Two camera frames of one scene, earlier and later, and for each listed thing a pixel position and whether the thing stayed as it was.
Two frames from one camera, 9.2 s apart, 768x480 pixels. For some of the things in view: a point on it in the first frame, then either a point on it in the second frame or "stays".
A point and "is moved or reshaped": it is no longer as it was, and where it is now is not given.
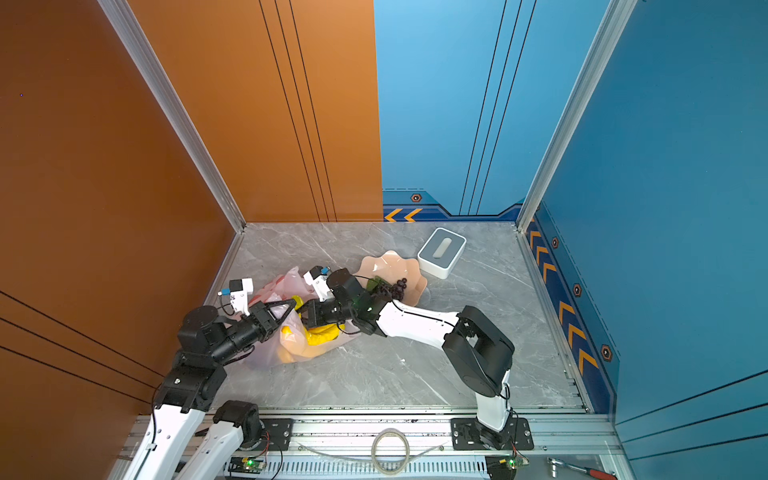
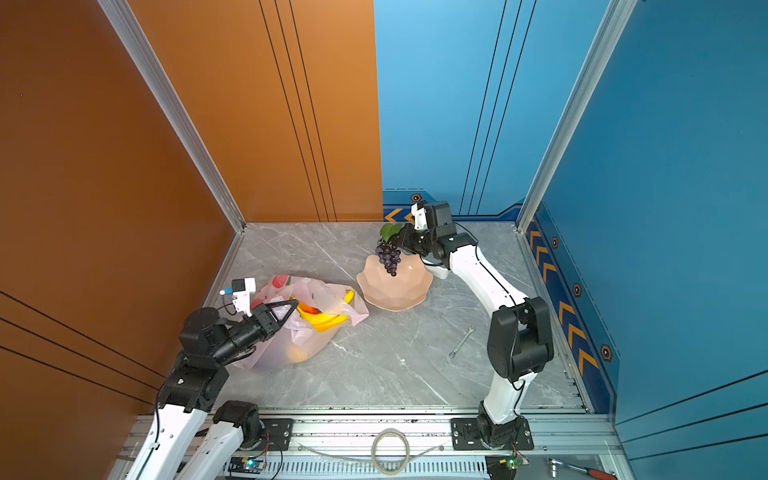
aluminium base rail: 471,446 stays
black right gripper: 315,313 → 406,243
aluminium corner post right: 616,17 stays
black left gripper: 264,318 stays
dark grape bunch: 395,291 → 389,255
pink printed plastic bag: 291,341 stays
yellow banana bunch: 322,333 is moved or reshaped
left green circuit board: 247,465 stays
